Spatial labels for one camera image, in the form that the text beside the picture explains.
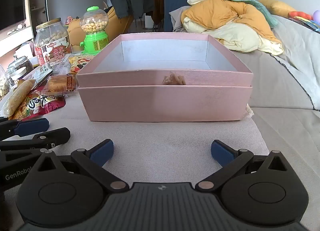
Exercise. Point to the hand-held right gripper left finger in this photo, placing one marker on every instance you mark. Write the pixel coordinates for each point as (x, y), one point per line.
(102, 153)

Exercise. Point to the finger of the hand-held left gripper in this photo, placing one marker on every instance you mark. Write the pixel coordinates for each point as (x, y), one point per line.
(31, 126)
(53, 137)

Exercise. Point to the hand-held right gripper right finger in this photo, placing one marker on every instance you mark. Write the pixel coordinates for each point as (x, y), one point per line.
(222, 152)

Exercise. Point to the red snack bag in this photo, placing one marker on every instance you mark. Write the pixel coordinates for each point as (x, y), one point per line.
(45, 104)

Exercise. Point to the clear pastry packet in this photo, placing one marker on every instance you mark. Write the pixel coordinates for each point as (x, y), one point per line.
(58, 84)

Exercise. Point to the yellow panda snack packet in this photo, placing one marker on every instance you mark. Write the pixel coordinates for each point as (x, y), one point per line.
(78, 64)

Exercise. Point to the pink gift box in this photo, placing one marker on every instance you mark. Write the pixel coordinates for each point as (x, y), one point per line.
(162, 103)

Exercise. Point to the bread stick packet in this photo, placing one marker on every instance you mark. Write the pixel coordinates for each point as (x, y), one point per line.
(18, 97)

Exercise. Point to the glass jar of peanuts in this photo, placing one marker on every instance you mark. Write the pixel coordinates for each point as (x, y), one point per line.
(3, 85)

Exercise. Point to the small jar with white lid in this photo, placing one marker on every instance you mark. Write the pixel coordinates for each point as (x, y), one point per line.
(18, 72)

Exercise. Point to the beige tablecloth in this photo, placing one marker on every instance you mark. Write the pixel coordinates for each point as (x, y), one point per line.
(160, 136)

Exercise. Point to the glass jar with dark contents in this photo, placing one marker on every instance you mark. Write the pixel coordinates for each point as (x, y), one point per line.
(22, 63)

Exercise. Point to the blue white snack packet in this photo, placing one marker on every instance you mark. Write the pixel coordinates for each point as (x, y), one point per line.
(61, 67)

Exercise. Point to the plastic jar with red label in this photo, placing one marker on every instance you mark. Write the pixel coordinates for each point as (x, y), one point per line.
(53, 53)

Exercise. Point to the white television console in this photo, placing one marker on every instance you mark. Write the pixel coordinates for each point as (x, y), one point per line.
(12, 43)

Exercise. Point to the grey sofa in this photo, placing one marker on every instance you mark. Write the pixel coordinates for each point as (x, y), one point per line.
(287, 75)

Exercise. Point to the green gumball machine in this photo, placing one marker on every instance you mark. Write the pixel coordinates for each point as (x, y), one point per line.
(96, 40)

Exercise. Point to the tall shelf cabinet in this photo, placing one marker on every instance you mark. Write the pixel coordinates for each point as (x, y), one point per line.
(36, 0)

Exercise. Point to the orange lounge chair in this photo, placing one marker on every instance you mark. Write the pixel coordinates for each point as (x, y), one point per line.
(116, 24)

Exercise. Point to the orange and cream duvet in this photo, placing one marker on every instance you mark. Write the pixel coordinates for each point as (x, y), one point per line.
(225, 15)

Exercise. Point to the teal knitted cloth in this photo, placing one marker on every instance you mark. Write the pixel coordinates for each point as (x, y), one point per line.
(260, 8)

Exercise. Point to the blue cabinet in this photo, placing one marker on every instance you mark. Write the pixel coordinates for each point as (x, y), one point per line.
(180, 5)

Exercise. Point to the yellow pillow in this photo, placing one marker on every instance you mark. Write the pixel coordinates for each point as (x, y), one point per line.
(277, 7)

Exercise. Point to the brown chair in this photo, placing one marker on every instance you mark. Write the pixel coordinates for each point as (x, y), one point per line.
(158, 8)

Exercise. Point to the colourful toys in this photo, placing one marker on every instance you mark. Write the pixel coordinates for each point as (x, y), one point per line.
(305, 19)

